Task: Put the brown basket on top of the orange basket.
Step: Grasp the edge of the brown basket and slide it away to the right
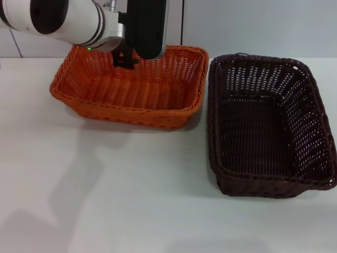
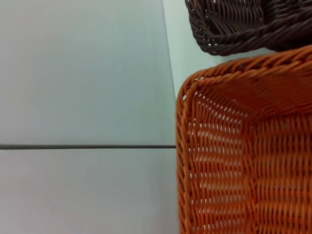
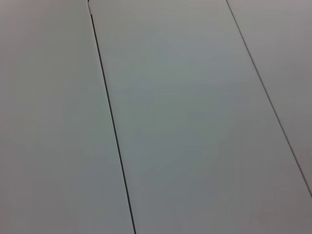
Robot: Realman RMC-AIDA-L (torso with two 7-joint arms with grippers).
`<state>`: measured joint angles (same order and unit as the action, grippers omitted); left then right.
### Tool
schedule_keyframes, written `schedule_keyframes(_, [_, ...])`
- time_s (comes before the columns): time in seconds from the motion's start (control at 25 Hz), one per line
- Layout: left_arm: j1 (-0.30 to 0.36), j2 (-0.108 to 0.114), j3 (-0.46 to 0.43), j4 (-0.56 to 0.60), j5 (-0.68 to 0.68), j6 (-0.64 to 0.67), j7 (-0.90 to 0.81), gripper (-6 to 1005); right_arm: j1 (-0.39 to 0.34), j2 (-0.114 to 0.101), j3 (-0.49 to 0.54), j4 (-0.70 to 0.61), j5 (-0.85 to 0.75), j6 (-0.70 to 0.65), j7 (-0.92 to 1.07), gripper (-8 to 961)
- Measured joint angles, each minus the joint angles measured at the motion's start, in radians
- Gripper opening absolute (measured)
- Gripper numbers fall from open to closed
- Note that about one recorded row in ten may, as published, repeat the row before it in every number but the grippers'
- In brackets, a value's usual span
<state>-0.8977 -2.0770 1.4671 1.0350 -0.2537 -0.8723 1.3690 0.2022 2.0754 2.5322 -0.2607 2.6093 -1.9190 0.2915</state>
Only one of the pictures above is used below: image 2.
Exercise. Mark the dark brown woven basket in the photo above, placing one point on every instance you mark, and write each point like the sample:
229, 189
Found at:
231, 24

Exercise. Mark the orange woven plastic basket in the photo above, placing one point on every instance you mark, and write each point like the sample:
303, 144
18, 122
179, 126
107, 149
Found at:
243, 158

